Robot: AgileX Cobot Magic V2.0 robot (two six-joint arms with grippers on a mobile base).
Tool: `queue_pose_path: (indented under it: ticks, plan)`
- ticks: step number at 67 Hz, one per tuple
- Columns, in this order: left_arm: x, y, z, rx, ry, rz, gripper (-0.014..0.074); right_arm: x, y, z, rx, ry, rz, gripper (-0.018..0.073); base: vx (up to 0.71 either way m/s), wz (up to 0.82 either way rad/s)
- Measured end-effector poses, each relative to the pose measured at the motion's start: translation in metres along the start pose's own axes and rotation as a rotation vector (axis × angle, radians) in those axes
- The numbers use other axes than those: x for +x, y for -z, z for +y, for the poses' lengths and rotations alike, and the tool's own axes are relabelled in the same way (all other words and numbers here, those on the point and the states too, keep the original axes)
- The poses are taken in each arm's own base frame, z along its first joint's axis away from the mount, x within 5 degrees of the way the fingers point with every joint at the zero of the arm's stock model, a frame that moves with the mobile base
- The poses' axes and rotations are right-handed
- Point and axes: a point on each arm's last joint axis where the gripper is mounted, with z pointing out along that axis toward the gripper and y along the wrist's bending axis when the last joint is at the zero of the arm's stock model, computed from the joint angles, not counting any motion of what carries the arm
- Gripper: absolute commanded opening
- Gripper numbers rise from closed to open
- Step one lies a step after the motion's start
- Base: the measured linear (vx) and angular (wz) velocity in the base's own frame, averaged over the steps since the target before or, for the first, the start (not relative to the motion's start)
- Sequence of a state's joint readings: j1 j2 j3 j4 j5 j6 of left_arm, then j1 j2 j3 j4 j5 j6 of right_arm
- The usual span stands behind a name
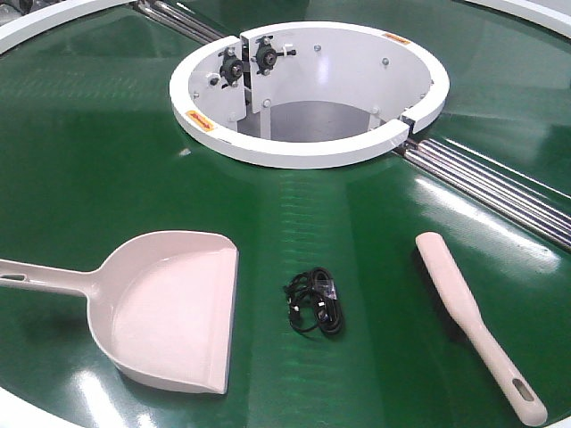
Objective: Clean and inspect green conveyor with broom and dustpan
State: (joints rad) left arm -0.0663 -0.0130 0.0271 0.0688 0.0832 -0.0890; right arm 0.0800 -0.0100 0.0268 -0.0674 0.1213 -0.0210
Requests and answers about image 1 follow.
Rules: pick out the beige plastic dustpan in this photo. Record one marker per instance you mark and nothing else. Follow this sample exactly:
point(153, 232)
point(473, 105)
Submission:
point(160, 307)

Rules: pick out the orange warning label left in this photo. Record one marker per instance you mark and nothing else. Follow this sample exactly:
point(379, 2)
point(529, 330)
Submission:
point(200, 120)

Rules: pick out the orange warning label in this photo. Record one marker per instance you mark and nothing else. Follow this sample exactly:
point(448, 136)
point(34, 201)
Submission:
point(200, 120)
point(396, 38)

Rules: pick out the black bearing unit left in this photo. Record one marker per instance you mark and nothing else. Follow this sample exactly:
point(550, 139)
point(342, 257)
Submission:
point(232, 68)

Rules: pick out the black bearing unit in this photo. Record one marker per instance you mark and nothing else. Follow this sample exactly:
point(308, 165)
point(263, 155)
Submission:
point(232, 68)
point(266, 55)

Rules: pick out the black bearing unit right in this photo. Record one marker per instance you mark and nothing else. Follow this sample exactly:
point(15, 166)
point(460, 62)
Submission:
point(266, 55)

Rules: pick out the orange warning label right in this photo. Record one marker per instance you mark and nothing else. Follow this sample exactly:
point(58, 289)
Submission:
point(396, 38)

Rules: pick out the steel transfer rollers top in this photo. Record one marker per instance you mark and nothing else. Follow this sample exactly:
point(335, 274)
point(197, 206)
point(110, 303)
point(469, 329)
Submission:
point(178, 19)

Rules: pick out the steel transfer rollers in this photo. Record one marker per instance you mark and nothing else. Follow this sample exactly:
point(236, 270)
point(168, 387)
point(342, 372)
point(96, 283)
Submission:
point(178, 19)
point(515, 201)

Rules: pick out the steel transfer rollers right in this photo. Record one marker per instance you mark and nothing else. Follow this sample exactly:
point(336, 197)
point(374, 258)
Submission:
point(515, 201)

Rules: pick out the white outer rim left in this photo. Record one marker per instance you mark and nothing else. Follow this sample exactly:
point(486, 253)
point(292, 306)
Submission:
point(21, 29)

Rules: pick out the white rim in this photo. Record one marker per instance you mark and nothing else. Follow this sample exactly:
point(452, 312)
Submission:
point(551, 15)
point(21, 29)

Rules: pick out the white outer rim right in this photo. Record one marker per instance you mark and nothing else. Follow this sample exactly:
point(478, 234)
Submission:
point(551, 15)

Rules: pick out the white inner conveyor ring housing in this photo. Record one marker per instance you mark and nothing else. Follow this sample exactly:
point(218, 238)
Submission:
point(349, 95)

